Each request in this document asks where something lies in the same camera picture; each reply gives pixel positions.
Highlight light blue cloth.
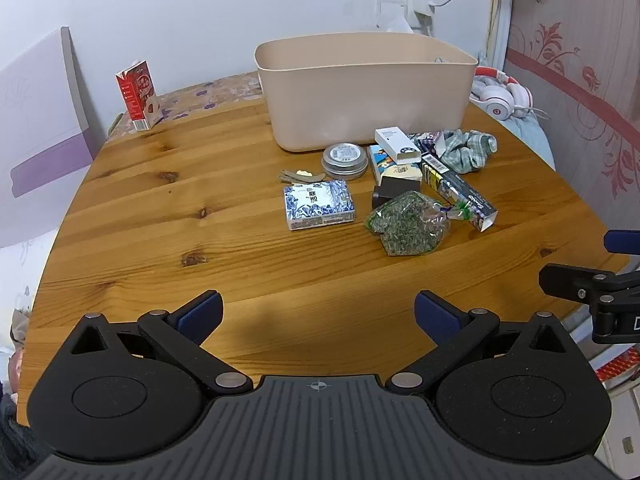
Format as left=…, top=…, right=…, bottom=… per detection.
left=500, top=109, right=556, bottom=171

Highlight floral brown table cover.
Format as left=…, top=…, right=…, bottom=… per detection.
left=107, top=72, right=264, bottom=142

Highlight small white box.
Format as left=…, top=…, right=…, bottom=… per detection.
left=374, top=127, right=423, bottom=165

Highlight clear bag of green herbs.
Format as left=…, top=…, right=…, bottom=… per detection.
left=363, top=195, right=473, bottom=257

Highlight red white drink carton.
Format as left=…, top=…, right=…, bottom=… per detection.
left=116, top=60, right=164, bottom=132

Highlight small black box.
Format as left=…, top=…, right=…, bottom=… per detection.
left=371, top=177, right=422, bottom=211

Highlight long dark printed box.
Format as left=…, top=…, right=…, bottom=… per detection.
left=420, top=152, right=498, bottom=232

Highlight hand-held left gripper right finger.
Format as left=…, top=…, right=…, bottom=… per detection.
left=385, top=289, right=582, bottom=396

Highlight beige plastic storage bin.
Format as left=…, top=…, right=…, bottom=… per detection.
left=254, top=31, right=478, bottom=154

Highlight green checked cloth scrunchie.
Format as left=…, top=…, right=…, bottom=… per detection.
left=434, top=130, right=498, bottom=175

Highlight white wall socket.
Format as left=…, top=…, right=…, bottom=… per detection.
left=376, top=0, right=413, bottom=28

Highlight white red headphones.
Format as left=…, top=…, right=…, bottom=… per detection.
left=468, top=66, right=535, bottom=121

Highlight floral patterned panel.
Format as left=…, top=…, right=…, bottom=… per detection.
left=502, top=0, right=640, bottom=233

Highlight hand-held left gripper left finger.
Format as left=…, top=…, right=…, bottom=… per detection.
left=67, top=289, right=254, bottom=396

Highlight white paper bag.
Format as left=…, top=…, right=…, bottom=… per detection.
left=377, top=14, right=416, bottom=36

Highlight round silver tin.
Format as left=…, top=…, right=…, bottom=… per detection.
left=321, top=142, right=370, bottom=180

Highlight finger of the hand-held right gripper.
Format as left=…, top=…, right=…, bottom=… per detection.
left=538, top=262, right=640, bottom=307
left=604, top=229, right=640, bottom=253

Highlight blue cartoon card box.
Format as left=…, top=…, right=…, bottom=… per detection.
left=367, top=144, right=422, bottom=187

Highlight white plug charger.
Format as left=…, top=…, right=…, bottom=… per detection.
left=411, top=0, right=436, bottom=25

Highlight white purple canvas board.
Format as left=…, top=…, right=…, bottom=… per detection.
left=0, top=27, right=108, bottom=248

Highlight blue white patterned box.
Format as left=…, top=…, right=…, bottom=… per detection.
left=283, top=179, right=357, bottom=232

